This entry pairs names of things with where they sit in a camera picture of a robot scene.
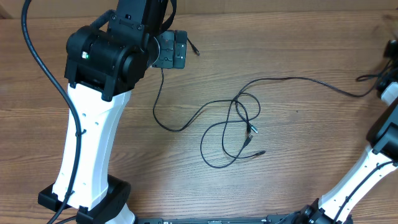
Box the black usb cable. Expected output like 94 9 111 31
152 37 267 160
200 65 392 169

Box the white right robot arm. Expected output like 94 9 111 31
290 40 397 224

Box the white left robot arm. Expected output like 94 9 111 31
38 1 187 223

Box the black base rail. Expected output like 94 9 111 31
135 212 299 224

